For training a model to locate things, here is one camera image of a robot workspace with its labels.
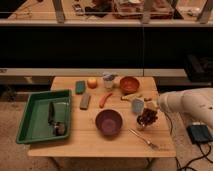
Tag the black knife in tray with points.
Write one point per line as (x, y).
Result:
(51, 113)

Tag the small metal object in tray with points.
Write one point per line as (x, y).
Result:
(59, 128)

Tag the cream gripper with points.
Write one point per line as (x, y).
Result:
(152, 105)

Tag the grey rectangular block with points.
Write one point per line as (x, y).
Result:
(84, 103)

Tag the orange bowl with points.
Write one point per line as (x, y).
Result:
(129, 84)

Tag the purple bowl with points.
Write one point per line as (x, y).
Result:
(109, 122)

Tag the black foot pedal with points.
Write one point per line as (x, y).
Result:
(199, 134)

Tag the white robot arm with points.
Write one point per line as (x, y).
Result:
(197, 102)

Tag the green plastic tray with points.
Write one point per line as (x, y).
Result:
(34, 126)

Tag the small metal cup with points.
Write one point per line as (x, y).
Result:
(140, 126)

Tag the wooden table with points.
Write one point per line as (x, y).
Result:
(86, 141)

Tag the orange carrot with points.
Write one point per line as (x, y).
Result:
(104, 99)

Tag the orange fruit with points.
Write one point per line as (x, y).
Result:
(92, 82)

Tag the light blue cup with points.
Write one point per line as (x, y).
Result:
(137, 106)

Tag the teal rectangular sponge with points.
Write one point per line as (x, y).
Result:
(80, 87)

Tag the bunch of dark grapes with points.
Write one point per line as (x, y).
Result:
(148, 117)

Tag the yellow banana piece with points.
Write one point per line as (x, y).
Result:
(129, 97)

